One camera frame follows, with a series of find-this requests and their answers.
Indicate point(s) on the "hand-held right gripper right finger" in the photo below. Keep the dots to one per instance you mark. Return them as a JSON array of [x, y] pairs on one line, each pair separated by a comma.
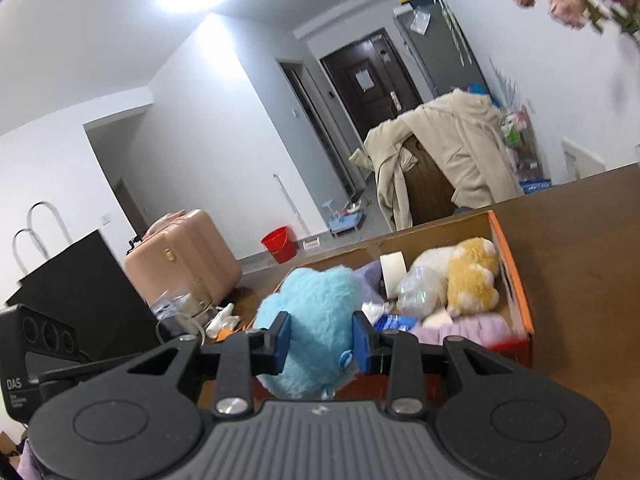
[[361, 346]]

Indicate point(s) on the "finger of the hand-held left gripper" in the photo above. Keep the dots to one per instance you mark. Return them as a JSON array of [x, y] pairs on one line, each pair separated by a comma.
[[80, 372]]

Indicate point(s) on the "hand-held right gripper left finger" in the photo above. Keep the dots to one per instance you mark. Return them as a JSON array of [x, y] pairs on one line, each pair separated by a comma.
[[284, 341]]

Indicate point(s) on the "blue tissue pack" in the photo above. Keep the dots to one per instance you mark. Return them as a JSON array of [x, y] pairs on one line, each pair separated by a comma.
[[395, 322]]

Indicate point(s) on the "blue plush toy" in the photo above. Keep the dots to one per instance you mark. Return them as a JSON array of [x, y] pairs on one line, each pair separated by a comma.
[[320, 310]]

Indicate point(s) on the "white foam sponge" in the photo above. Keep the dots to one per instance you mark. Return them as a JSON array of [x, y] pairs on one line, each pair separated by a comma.
[[437, 319]]

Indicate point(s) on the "clear plastic bag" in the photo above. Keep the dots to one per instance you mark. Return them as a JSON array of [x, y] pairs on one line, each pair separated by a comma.
[[420, 290]]

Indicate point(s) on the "beige tape roll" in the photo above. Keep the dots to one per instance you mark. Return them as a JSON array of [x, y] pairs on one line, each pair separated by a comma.
[[392, 267]]

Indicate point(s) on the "lavender fuzzy cloth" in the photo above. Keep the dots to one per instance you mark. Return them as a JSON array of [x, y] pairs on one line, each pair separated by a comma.
[[465, 330]]

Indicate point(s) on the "white and yellow plush toy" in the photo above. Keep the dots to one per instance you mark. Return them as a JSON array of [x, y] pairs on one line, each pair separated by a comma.
[[465, 275]]

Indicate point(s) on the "red cardboard box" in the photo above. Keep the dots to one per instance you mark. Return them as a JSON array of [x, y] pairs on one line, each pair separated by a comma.
[[515, 300]]

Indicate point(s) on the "orange paper piece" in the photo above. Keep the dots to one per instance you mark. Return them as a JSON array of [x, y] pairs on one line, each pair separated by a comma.
[[235, 332]]

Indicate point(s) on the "purple cloth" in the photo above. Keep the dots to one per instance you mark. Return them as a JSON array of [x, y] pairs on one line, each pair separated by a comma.
[[371, 280]]

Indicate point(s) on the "black paper bag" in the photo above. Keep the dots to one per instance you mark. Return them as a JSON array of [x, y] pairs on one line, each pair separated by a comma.
[[85, 290]]

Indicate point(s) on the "red bucket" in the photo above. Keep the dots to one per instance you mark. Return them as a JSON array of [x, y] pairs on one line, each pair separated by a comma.
[[279, 245]]

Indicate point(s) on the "clear plastic container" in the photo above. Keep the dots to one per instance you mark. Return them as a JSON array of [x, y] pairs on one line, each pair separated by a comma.
[[180, 312]]

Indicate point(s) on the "small blue cart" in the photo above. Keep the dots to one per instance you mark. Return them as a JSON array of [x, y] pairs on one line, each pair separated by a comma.
[[347, 220]]

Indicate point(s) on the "pink suitcase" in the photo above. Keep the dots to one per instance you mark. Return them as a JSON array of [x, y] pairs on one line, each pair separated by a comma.
[[185, 255]]

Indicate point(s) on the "white mop pole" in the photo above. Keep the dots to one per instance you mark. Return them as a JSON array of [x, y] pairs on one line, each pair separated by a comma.
[[287, 205]]

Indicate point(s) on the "wooden chair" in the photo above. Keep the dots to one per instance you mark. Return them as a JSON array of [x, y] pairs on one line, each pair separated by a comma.
[[430, 185]]

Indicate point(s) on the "beige coat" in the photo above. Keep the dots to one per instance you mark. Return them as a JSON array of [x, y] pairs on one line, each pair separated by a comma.
[[465, 160]]

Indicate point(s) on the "dark brown door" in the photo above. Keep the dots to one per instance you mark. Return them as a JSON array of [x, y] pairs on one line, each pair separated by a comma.
[[370, 85]]

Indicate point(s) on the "grey refrigerator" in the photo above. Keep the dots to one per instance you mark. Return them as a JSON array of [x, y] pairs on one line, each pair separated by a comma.
[[440, 50]]

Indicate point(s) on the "artificial flower garland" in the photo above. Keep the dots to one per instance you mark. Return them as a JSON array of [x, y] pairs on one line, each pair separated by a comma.
[[570, 2]]

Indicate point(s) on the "grey doorway frame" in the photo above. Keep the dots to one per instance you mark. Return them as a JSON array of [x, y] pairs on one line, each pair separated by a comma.
[[320, 125]]

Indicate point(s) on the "white wall panel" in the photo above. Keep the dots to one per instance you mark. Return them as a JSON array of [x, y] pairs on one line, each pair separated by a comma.
[[582, 160]]

